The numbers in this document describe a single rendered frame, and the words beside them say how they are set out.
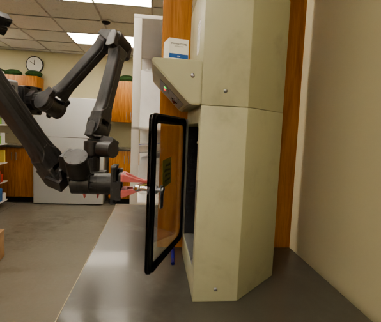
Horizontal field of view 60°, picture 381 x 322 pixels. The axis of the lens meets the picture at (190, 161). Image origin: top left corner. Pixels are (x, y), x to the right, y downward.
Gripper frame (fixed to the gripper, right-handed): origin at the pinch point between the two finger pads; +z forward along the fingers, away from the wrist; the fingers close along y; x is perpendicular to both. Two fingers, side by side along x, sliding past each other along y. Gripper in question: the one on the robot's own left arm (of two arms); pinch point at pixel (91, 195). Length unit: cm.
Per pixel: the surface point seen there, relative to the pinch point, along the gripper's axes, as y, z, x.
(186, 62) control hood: 29, -40, -46
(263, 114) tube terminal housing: 49, -29, -40
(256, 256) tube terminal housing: 50, 8, -39
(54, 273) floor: -64, 107, 181
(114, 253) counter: 10.2, 16.3, -14.7
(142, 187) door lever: 19.3, -9.7, -38.3
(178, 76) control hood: 27, -36, -46
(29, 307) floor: -65, 108, 123
